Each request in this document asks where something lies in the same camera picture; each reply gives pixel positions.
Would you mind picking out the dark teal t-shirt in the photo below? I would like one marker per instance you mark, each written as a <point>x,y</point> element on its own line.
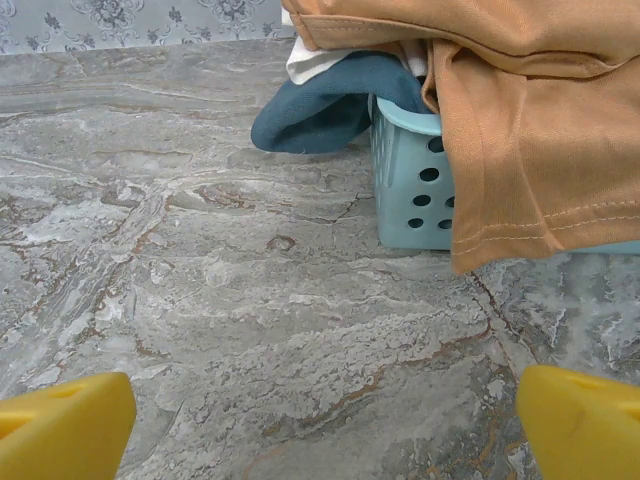
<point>320,110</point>

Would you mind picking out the white t-shirt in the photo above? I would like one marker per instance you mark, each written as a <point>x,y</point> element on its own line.
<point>306,64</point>

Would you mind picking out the light blue plastic basket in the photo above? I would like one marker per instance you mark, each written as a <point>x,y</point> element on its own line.
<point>400,165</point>

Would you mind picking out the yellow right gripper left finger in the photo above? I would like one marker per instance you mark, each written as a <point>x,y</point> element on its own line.
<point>60,430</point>

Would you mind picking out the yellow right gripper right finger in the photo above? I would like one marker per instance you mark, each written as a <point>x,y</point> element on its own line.
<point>585,430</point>

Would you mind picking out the orange printed t-shirt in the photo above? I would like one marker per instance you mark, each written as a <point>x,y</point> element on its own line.
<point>530,140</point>

